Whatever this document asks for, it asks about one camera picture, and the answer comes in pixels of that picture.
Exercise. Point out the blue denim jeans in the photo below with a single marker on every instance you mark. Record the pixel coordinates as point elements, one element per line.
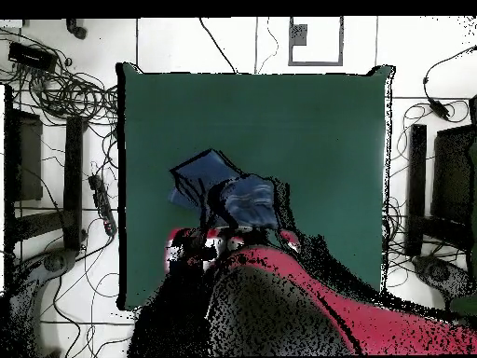
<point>249,201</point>

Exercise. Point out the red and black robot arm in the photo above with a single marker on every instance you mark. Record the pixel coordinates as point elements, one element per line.
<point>372,317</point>

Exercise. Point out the black power strip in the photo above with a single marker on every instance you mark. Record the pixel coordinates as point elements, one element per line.
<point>102,203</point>

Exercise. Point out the black stand bar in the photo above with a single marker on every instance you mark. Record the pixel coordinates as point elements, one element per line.
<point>416,179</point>
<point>72,179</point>

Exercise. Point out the dark grey stand foot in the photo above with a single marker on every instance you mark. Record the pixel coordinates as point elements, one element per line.
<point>54,263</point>
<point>436,270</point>

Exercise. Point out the dark green table cloth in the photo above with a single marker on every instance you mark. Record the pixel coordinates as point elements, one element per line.
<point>316,130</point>

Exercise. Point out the small black curved object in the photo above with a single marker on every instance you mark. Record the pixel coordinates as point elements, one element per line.
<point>78,33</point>

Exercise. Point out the black power adapter box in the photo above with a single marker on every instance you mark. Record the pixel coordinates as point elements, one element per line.
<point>31,56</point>

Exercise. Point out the small dark grey square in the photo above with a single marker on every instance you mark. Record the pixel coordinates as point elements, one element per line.
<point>299,35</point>

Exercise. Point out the dark green fabric piece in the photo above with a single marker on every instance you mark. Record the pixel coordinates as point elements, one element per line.
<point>464,305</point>

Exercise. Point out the grey square frame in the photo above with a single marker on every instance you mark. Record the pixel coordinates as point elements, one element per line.
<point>316,63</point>

